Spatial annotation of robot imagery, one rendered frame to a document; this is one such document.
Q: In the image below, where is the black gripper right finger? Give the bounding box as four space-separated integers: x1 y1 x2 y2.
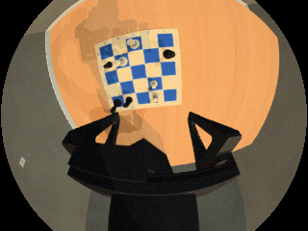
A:
188 112 242 170

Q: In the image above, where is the blue and cream chessboard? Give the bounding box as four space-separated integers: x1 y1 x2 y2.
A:
94 29 182 112

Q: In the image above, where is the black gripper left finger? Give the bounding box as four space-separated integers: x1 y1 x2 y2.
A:
66 112 120 144

